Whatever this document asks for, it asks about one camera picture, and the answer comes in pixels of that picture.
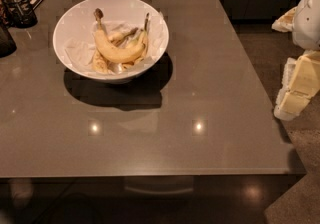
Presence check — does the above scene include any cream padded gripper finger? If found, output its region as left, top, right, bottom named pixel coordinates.
left=274, top=50, right=320, bottom=121

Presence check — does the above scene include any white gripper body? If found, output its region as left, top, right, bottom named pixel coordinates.
left=292, top=0, right=320, bottom=50

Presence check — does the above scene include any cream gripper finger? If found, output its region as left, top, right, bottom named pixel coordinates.
left=271, top=7, right=296, bottom=32

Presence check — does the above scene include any large yellow banana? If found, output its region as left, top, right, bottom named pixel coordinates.
left=94, top=8, right=144, bottom=63

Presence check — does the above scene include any banana at bowl right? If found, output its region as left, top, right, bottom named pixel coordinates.
left=122, top=14, right=149, bottom=69

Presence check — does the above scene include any white ceramic bowl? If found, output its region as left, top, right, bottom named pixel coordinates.
left=53, top=0, right=159, bottom=84

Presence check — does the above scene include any small banana left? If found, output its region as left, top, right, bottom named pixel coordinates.
left=92, top=50, right=108, bottom=74

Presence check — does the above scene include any white paper in bowl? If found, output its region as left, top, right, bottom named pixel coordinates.
left=64, top=13, right=168, bottom=79

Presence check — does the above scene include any dark object at left edge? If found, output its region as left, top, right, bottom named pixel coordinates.
left=0, top=22, right=17, bottom=57

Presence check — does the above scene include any black wire mesh cup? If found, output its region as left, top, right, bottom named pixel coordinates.
left=4, top=0, right=38, bottom=28

